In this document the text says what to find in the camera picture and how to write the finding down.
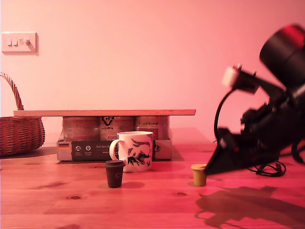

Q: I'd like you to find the green coffee capsule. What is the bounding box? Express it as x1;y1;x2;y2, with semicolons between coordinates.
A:
191;164;208;187

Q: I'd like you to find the dark coffee capsule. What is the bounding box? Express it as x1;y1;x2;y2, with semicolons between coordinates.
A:
105;160;126;188

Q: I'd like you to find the wooden shelf board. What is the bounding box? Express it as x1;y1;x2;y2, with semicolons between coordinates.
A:
13;109;196;117

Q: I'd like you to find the food can with script label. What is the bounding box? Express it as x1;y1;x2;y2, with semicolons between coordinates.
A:
135;116;170;140

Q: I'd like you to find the white mug with black print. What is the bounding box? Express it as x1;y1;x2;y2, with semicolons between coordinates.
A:
109;131;155;173

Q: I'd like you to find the shrink-wrapped food can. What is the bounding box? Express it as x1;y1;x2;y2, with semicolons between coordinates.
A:
62;116;100;141
99;116;136;141

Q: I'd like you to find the cardboard tray of cans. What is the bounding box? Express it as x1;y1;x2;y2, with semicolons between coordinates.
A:
56;137;173;162

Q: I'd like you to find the wicker basket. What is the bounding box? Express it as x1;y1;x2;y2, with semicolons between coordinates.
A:
0;72;46;157

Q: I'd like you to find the coiled black cable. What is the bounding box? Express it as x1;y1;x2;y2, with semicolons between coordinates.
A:
247;160;286;177

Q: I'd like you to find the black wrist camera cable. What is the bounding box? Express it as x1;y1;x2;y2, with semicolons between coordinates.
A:
213;88;235;141

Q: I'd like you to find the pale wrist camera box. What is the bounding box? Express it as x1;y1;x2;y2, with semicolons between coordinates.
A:
221;64;260;95

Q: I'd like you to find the white light switch plate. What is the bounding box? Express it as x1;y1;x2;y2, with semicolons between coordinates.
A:
1;31;39;57

